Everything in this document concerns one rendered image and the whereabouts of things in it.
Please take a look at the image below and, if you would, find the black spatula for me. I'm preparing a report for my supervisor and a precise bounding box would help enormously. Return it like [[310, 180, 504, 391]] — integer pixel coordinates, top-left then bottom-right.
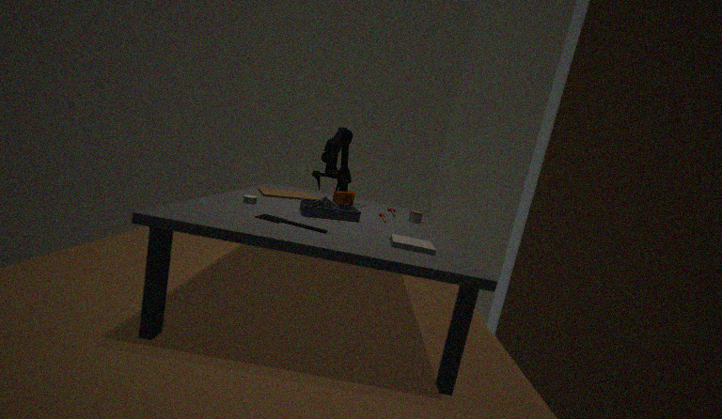
[[255, 214, 327, 234]]

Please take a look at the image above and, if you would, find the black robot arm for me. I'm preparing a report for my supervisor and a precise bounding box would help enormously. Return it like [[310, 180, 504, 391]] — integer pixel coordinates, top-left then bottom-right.
[[322, 128, 353, 192]]

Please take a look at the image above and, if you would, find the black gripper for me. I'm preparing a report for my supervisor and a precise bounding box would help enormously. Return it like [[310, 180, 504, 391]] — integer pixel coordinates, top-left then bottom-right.
[[312, 163, 347, 192]]

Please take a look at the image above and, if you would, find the dark grey rectangular roasting tin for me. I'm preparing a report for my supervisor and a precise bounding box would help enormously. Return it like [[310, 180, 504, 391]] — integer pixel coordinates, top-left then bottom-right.
[[300, 198, 361, 223]]

